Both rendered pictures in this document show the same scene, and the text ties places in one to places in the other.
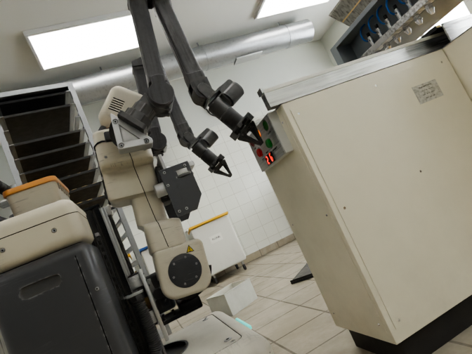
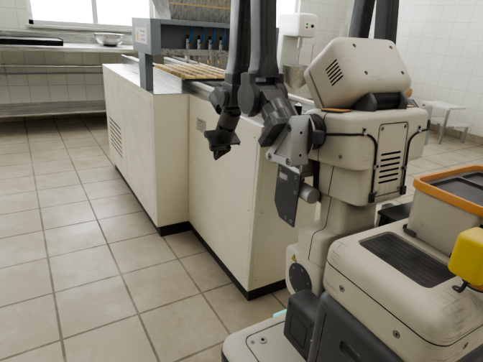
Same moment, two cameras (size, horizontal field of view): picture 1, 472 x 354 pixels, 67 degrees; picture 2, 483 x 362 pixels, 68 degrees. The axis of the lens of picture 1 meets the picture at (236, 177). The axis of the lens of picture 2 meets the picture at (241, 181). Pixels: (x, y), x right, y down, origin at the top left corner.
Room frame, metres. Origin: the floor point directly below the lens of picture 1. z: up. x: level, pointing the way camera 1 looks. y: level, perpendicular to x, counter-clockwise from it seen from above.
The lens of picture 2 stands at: (1.71, 1.12, 1.17)
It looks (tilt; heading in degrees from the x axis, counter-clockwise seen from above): 23 degrees down; 257
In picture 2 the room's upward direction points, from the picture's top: 4 degrees clockwise
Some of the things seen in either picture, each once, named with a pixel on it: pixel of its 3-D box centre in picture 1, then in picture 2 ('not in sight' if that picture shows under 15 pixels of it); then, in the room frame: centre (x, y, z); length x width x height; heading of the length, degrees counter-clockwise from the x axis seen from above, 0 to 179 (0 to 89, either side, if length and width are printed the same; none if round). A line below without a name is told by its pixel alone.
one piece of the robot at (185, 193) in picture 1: (173, 189); (323, 180); (1.25, 0.22, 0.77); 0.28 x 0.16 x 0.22; 18
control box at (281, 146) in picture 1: (267, 143); not in sight; (1.20, -0.15, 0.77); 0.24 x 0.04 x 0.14; 18
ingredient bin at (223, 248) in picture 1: (216, 248); not in sight; (4.78, 0.62, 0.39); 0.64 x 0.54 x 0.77; 16
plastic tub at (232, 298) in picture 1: (232, 298); not in sight; (2.74, 0.40, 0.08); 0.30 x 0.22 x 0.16; 139
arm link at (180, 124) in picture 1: (170, 100); (241, 23); (1.51, 0.13, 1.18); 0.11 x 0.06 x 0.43; 19
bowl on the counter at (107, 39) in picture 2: not in sight; (109, 39); (2.27, -3.39, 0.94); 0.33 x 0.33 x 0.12
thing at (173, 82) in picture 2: not in sight; (145, 70); (1.81, -1.36, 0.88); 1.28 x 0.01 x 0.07; 108
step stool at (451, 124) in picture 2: not in sight; (442, 121); (-1.76, -2.74, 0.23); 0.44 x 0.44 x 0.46; 11
